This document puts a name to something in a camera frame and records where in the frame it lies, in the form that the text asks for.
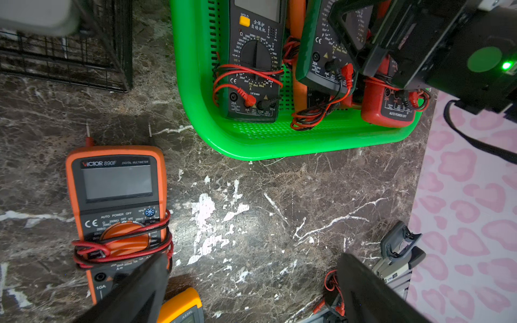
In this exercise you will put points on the green plastic basket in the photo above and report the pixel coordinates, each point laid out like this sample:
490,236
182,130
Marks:
195,28

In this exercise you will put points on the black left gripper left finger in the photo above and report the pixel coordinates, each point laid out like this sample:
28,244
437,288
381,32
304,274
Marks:
138,298

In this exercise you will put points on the small green multimeter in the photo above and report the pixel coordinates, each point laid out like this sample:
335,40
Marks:
331,308

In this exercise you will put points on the black wire basket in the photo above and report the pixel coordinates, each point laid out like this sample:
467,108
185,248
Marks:
97,54

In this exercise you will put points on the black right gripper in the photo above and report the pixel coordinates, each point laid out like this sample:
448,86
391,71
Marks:
453,46

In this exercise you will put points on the orange Victor multimeter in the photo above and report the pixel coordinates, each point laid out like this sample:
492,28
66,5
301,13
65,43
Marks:
118,195
296,15

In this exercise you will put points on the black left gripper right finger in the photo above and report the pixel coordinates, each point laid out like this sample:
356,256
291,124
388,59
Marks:
367,298

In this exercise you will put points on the large green XLUE multimeter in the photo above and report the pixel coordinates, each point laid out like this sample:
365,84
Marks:
247,78

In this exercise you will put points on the red Aneng large multimeter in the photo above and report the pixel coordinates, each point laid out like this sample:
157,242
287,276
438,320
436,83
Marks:
385,105

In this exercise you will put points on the yellow Aneng multimeter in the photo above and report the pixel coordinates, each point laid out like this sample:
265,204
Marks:
186,307

